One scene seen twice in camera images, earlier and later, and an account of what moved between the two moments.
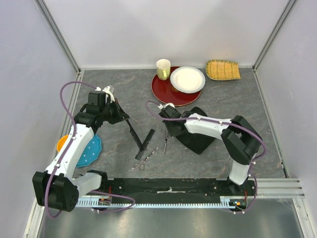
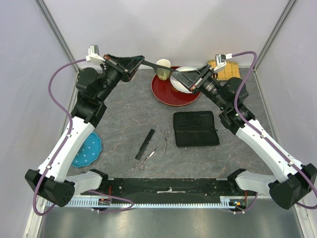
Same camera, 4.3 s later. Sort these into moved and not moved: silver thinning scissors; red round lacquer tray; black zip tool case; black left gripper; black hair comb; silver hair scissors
Moved: black left gripper; black zip tool case
Not moved: red round lacquer tray; black hair comb; silver hair scissors; silver thinning scissors
